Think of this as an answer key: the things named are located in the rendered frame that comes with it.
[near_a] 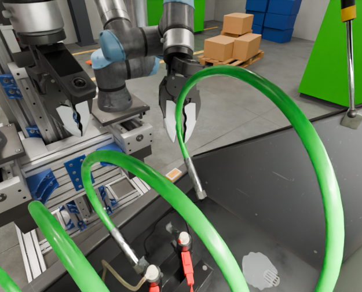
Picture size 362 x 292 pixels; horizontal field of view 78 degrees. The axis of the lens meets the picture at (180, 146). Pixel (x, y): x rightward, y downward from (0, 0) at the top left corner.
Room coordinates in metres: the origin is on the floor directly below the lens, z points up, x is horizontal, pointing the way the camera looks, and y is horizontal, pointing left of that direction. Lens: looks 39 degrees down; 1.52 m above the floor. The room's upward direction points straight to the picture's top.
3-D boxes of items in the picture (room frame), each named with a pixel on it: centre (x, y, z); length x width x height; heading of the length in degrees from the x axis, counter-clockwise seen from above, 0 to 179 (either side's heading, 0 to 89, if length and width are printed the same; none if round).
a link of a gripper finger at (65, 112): (0.40, 0.25, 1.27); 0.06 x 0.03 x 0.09; 48
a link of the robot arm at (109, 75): (0.90, 0.29, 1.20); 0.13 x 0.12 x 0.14; 117
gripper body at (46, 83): (0.41, 0.24, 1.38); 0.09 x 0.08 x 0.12; 48
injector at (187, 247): (0.22, 0.00, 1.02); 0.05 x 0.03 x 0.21; 48
